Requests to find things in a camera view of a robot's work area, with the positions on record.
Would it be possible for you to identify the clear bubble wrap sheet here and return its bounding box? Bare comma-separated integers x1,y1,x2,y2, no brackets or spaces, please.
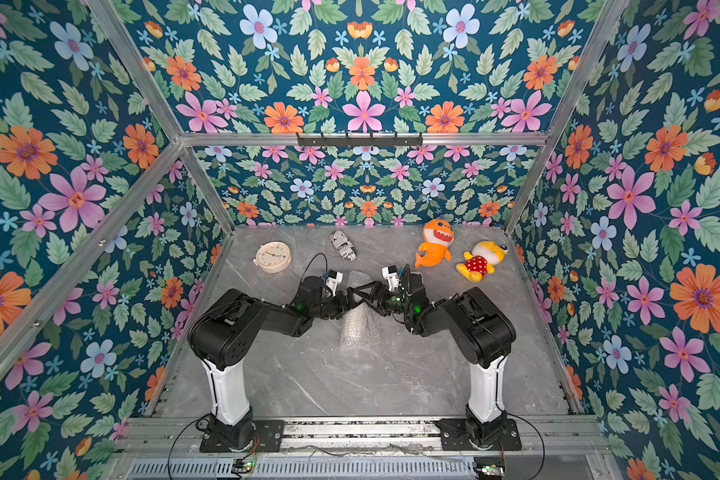
339,300,382,353

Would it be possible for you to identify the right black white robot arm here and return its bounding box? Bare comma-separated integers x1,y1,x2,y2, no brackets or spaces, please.
348,271,517,449

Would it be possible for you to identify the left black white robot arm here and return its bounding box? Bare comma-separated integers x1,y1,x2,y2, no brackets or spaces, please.
188,276,365,453

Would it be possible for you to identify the silver toy car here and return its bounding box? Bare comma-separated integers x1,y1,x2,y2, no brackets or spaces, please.
330,230,357,262

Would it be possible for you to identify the pink round alarm clock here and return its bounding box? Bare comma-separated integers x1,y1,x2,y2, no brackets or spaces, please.
253,241,292,274

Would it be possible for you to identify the orange shark plush toy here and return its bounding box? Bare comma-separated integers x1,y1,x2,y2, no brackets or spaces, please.
415,219,455,269

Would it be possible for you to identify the yellow shark plush toy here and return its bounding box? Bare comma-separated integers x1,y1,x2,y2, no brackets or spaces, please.
456,241,508,283

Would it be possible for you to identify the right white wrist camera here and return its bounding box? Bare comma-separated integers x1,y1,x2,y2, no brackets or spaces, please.
381,265,400,292

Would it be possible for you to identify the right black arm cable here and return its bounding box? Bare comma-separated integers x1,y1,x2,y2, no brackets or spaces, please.
503,410,546,480

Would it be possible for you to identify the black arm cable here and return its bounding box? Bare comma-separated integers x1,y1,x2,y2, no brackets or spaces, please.
166,413,211,480
503,410,546,480

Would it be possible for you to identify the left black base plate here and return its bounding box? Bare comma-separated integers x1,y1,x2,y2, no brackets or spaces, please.
199,419,285,453

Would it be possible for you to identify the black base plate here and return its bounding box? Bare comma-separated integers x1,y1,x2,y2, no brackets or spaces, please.
434,418,522,453
199,419,285,453

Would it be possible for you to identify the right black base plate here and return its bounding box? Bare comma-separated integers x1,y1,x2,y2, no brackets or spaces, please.
434,418,522,453

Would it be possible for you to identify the black hook rail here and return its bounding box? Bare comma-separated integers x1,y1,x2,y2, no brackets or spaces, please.
296,133,424,148

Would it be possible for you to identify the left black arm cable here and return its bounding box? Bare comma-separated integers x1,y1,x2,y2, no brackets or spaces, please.
166,413,211,480

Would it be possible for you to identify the white slotted cable duct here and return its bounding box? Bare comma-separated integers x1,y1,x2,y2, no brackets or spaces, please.
127,457,477,479

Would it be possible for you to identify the aluminium front rail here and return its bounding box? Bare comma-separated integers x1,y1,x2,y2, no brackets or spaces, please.
104,415,613,460

